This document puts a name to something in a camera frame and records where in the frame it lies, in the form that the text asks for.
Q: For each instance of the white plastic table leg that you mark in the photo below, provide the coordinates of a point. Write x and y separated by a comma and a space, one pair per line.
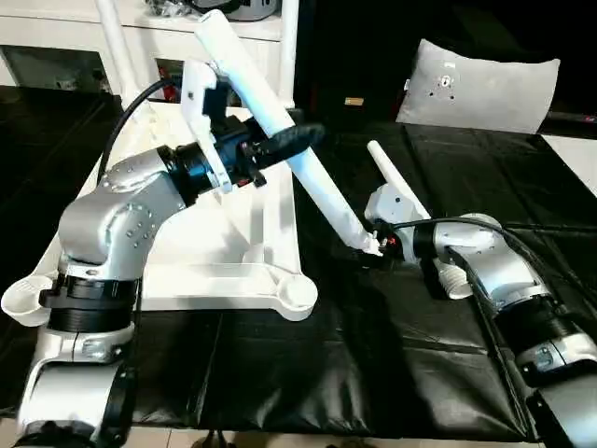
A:
289, 51
394, 172
119, 51
322, 182

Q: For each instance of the white plastic table top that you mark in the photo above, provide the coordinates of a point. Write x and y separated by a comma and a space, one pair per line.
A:
233, 233

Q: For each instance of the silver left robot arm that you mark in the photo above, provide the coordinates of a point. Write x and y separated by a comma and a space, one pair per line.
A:
116, 219

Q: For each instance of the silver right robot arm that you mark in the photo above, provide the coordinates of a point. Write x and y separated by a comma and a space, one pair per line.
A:
503, 266

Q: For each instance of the small yellow label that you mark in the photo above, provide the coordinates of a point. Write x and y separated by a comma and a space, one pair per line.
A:
354, 101

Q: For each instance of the black table mat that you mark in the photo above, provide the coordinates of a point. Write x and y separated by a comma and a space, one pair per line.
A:
373, 350

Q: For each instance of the black sofa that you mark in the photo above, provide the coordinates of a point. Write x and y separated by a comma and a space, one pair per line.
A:
373, 46

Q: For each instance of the grey bag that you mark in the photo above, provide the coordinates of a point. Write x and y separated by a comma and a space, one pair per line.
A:
252, 9

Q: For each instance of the grey cushion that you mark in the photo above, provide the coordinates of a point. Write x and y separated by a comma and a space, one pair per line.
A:
480, 88

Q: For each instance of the white cabinet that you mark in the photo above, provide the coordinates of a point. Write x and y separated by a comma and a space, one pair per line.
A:
46, 28

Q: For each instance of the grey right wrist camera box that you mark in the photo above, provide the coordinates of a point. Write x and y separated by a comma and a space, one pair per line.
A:
392, 203

